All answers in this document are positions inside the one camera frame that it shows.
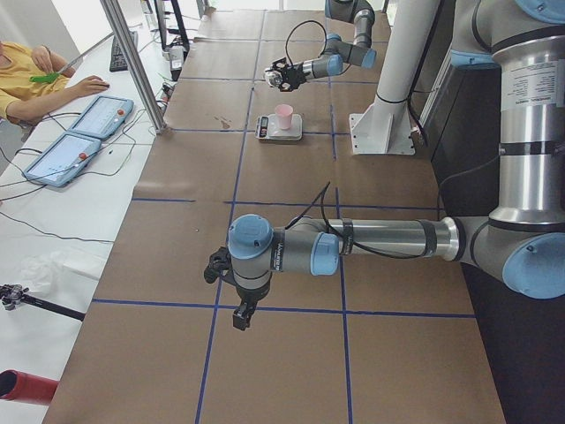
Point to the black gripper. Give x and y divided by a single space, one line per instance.
250 295
297 72

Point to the clear glass sauce bottle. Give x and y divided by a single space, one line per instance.
273 77

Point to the pink paper cup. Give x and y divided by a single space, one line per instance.
284 115

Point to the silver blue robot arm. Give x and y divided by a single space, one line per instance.
521 242
336 53

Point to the silver digital kitchen scale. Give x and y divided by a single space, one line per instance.
268 129

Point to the black clamp stand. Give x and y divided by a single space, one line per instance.
175 43

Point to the black keyboard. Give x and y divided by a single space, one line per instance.
117 61

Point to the upper blue teach pendant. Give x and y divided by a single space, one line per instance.
102 117

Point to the blue teach pendant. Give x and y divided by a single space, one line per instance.
63 160
102 117

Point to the white crumpled plastic bag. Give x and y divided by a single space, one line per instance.
70 274

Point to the green plastic clip tool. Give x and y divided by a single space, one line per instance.
48 78

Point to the lower blue teach pendant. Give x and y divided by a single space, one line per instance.
63 160

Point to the red cylinder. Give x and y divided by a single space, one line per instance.
27 388

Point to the person in yellow shirt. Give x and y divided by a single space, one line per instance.
28 102

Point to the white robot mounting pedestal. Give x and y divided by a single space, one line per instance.
385 127

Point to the aluminium frame post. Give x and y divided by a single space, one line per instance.
120 29

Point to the black camera tripod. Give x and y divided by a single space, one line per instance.
13 295

